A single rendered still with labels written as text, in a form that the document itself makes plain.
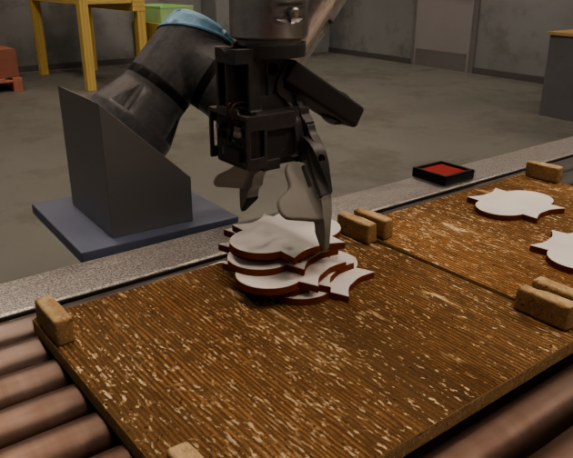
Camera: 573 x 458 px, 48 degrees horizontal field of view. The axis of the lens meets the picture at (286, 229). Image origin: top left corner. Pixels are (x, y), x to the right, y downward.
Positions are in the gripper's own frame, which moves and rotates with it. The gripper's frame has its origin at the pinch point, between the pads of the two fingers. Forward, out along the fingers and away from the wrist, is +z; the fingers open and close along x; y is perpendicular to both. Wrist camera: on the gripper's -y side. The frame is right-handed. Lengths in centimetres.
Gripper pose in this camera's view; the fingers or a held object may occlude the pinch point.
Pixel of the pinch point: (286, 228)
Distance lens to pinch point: 71.5
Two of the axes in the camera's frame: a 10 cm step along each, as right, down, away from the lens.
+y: -8.0, 2.2, -5.6
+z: 0.0, 9.3, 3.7
